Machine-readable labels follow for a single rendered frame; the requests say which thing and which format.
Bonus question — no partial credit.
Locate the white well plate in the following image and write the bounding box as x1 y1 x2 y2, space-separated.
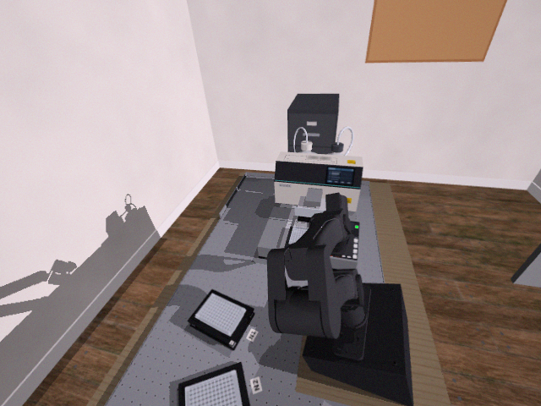
289 226 308 244
185 370 243 406
195 294 246 336

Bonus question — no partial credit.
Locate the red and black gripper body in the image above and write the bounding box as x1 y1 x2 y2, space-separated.
331 234 354 257

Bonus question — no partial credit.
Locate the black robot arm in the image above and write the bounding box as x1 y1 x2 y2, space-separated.
267 193 371 360

